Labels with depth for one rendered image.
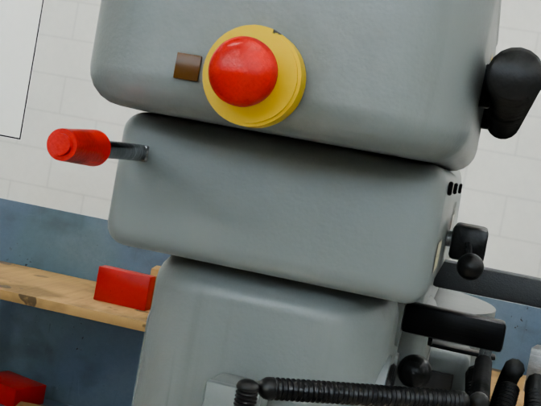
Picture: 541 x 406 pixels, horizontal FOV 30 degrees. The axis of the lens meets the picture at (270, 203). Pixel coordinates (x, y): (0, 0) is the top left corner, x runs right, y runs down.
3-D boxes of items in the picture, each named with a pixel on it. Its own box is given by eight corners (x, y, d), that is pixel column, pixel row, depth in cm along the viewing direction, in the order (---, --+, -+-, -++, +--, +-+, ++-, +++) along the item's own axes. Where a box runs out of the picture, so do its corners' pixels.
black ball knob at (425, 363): (427, 395, 87) (433, 361, 87) (393, 387, 88) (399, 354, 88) (429, 388, 90) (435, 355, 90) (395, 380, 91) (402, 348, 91)
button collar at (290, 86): (291, 134, 59) (309, 32, 59) (193, 117, 60) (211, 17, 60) (296, 136, 61) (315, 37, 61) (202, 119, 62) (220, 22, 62)
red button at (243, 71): (266, 110, 56) (278, 39, 56) (198, 98, 57) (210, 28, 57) (278, 114, 59) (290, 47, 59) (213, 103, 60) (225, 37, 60)
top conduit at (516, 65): (538, 108, 61) (550, 51, 61) (469, 97, 62) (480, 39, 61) (516, 142, 105) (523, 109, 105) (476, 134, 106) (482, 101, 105)
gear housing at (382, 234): (427, 311, 69) (455, 167, 68) (96, 242, 74) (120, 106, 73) (446, 271, 102) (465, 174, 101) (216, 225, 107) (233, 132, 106)
